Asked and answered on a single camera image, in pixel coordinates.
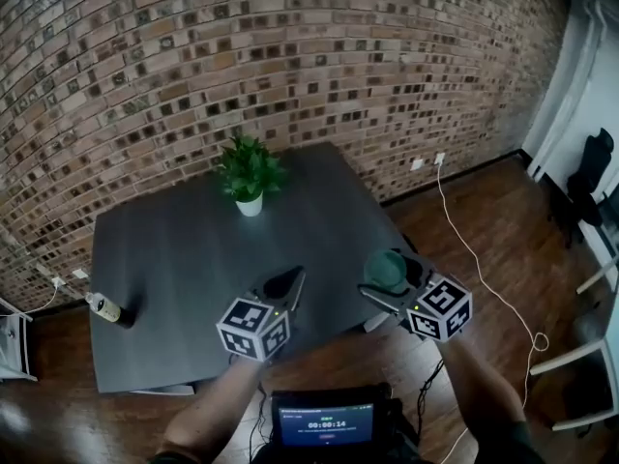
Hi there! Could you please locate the black cable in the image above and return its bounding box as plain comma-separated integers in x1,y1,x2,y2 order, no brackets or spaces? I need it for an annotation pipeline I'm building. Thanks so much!
416,358,447,437
249,382,269,451

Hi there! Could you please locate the white frame chair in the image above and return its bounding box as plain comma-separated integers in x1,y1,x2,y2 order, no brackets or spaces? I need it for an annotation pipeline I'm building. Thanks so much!
528,253,619,432

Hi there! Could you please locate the dark bottle with pale label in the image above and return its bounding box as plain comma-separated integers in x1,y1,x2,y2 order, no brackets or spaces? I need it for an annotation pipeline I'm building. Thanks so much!
84,291,137,331

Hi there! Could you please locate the person's right forearm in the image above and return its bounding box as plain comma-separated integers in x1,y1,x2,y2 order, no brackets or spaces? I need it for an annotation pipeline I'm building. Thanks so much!
436,334,528,464

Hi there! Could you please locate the person's left forearm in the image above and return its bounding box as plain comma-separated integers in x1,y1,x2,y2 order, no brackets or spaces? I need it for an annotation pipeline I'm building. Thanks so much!
161,354,266,464

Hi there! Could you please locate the green cup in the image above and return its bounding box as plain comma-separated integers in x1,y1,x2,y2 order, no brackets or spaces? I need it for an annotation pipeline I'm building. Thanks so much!
363,248,411,296

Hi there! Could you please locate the short white cable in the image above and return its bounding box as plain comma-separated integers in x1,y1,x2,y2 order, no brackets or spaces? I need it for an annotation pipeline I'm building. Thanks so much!
18,282,62,316

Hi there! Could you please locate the green plant in white pot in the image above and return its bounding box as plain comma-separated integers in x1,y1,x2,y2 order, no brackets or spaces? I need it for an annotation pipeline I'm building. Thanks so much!
215,133,289,218

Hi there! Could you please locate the black tablet with lit screen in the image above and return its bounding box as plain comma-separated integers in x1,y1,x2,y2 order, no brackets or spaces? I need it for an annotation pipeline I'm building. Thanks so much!
270,388,392,454

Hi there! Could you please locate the dark grey table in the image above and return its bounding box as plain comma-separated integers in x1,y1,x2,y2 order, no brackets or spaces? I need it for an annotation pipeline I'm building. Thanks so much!
89,141,427,395

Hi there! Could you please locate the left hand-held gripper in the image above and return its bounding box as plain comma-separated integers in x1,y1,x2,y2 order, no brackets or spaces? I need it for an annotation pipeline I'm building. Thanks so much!
215,266,308,363

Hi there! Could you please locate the black office chair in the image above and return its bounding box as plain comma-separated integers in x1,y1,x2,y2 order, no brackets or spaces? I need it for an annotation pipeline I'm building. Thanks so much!
564,127,616,249

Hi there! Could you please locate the long white cable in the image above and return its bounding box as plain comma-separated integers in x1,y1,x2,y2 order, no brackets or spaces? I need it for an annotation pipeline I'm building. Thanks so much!
436,161,551,464

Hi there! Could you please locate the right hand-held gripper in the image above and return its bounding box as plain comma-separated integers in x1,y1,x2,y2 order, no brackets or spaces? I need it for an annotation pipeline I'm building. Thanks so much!
356,254,474,343

